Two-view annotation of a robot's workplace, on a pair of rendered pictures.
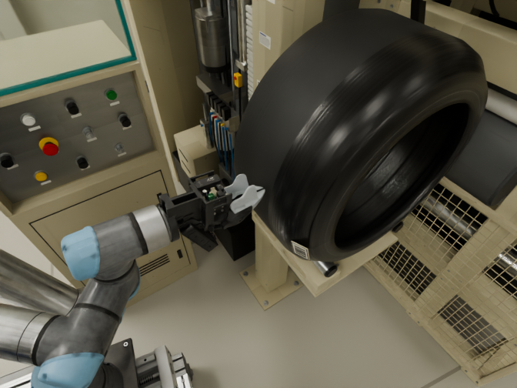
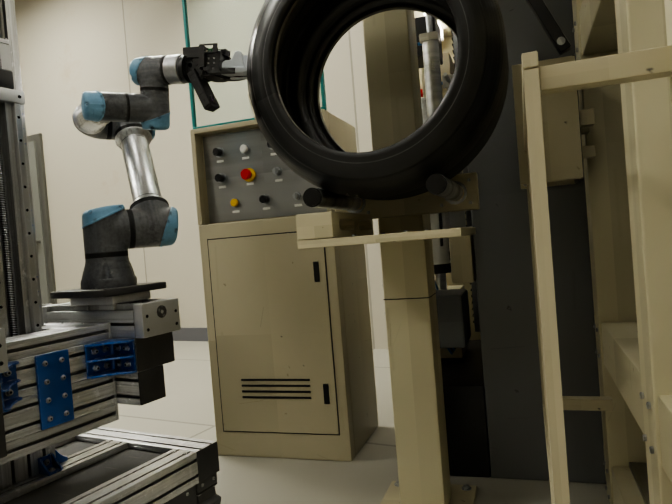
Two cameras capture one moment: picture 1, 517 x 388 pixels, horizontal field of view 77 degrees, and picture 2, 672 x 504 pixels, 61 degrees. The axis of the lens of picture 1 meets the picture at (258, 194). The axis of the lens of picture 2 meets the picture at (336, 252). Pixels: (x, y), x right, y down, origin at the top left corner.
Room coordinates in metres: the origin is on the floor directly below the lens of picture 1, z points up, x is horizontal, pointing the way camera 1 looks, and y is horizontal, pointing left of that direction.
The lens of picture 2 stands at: (-0.33, -1.25, 0.80)
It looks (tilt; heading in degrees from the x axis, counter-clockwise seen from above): 1 degrees down; 52
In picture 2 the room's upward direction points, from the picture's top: 5 degrees counter-clockwise
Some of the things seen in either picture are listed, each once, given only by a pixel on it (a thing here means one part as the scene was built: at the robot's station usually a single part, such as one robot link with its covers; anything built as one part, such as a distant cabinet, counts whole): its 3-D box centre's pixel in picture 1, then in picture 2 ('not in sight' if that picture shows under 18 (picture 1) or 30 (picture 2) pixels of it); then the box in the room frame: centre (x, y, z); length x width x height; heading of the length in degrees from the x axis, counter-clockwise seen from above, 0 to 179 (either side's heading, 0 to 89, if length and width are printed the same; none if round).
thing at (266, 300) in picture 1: (270, 279); (426, 502); (0.87, -0.07, 0.01); 0.27 x 0.27 x 0.02; 33
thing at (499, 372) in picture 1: (421, 252); (541, 301); (0.65, -0.63, 0.65); 0.90 x 0.02 x 0.70; 33
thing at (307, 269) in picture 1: (291, 240); (338, 225); (0.59, -0.11, 0.84); 0.36 x 0.09 x 0.06; 33
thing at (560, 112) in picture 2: not in sight; (546, 127); (1.06, -0.42, 1.05); 0.20 x 0.15 x 0.30; 33
